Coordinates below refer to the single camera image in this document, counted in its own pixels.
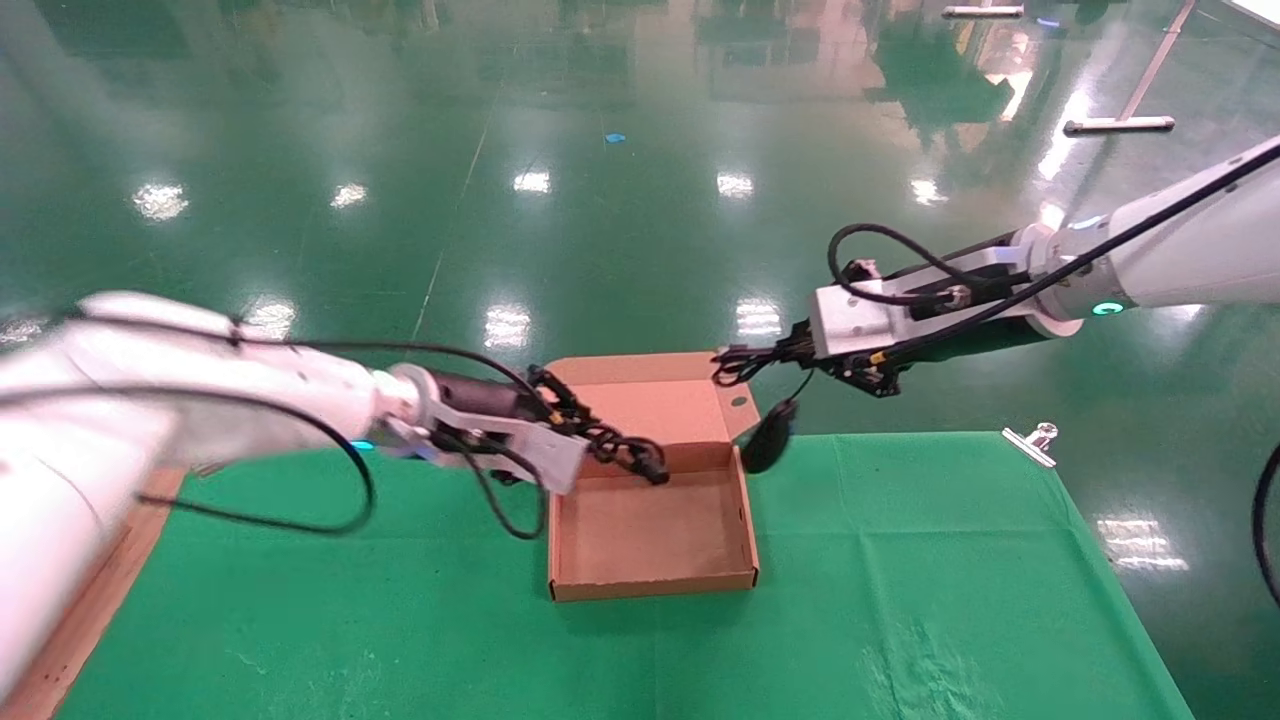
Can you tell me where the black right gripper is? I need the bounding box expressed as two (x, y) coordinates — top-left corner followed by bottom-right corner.
(785, 236), (1046, 399)

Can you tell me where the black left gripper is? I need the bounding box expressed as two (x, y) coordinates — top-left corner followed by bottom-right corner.
(425, 365), (606, 436)

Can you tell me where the black power cable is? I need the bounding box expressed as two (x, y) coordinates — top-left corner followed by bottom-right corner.
(580, 425), (671, 488)

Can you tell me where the black computer mouse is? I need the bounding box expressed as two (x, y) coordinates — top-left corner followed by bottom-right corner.
(712, 325), (816, 477)

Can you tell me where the flat open cardboard box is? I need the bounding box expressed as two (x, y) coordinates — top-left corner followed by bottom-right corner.
(540, 352), (761, 603)

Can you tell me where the silver metal cloth clip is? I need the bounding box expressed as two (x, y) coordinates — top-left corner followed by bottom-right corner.
(1002, 422), (1059, 469)

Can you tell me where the green table cloth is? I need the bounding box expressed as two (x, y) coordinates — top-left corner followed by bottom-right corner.
(55, 430), (1196, 720)

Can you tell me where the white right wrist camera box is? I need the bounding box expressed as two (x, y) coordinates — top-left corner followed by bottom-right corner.
(808, 283), (966, 361)

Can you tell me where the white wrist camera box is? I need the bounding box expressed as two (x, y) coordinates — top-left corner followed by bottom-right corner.
(808, 283), (966, 361)
(385, 395), (591, 498)

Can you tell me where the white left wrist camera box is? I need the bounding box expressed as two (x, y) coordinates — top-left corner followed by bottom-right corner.
(385, 395), (591, 498)

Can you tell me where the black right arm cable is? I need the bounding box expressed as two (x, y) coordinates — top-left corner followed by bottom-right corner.
(828, 140), (1280, 606)

